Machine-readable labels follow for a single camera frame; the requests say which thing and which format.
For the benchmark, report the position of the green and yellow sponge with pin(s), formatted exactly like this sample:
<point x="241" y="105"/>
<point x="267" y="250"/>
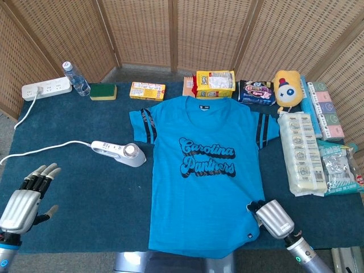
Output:
<point x="103" y="90"/>

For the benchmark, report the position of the dark purple snack pack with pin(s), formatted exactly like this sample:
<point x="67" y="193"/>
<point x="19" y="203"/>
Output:
<point x="256" y="92"/>

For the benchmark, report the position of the white handheld steam iron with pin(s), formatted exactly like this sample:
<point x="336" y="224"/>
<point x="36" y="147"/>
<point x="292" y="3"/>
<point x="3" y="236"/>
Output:
<point x="133" y="162"/>

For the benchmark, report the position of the light blue long pack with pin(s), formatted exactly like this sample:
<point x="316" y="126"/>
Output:
<point x="307" y="108"/>

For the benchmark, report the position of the yellow cardboard snack box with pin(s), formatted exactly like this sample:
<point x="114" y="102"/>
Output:
<point x="148" y="91"/>

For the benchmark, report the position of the green pink tissue multipack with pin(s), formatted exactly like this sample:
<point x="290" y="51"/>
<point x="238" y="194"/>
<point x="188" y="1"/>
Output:
<point x="327" y="113"/>

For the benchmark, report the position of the yellow plush toy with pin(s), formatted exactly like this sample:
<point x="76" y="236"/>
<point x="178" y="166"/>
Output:
<point x="287" y="91"/>

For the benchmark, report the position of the blue Carolina Panthers t-shirt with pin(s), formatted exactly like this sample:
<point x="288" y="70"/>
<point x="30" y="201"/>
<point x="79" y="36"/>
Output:
<point x="204" y="204"/>

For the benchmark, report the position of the brown spiral notebook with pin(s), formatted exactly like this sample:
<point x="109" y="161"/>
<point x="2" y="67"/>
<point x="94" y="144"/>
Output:
<point x="187" y="86"/>

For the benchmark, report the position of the rattan folding screen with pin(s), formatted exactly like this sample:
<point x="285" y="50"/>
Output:
<point x="142" y="28"/>

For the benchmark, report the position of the pale grey floor equipment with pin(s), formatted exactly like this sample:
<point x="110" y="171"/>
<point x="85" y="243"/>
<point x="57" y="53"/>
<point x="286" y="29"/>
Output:
<point x="349" y="260"/>

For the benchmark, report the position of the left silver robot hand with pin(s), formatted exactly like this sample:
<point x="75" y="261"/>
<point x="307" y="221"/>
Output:
<point x="20" y="210"/>

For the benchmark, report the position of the dark teal table cover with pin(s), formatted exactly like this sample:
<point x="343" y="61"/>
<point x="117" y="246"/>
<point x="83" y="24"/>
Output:
<point x="85" y="199"/>

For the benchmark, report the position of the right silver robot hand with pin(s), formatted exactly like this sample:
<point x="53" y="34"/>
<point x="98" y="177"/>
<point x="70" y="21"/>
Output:
<point x="274" y="219"/>

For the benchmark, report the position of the white plastic bag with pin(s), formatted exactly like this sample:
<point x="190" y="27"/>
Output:
<point x="301" y="153"/>

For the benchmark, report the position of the clear plastic water bottle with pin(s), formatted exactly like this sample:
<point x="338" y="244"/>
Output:
<point x="76" y="81"/>

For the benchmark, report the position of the teal bag of silver sachets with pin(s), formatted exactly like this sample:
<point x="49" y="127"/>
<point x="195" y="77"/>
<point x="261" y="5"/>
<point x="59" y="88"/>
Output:
<point x="337" y="167"/>

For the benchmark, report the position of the white power strip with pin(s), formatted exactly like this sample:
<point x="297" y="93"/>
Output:
<point x="57" y="85"/>

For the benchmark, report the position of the yellow Lipo snack bag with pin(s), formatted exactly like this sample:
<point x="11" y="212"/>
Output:
<point x="216" y="82"/>

